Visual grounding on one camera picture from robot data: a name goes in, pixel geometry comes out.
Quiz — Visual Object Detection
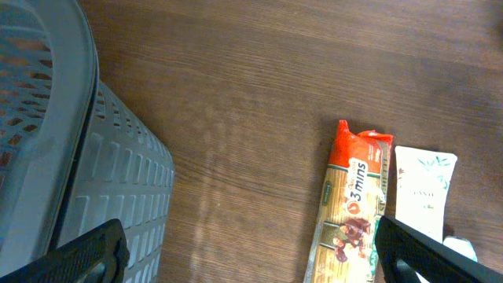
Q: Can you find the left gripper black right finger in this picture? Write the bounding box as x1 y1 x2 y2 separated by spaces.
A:
375 216 502 283

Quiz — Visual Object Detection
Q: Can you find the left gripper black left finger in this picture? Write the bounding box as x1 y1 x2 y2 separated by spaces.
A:
1 219 130 283

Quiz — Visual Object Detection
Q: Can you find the small teal white packet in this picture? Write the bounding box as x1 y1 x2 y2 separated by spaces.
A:
443 236 478 262

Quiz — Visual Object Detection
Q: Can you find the orange spaghetti packet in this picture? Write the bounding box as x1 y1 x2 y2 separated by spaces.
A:
304 120 394 282

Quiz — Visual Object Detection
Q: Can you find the white cosmetic tube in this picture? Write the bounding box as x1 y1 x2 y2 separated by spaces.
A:
395 146 457 243

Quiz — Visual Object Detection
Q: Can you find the grey plastic mesh basket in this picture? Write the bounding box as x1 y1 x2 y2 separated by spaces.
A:
1 0 174 282

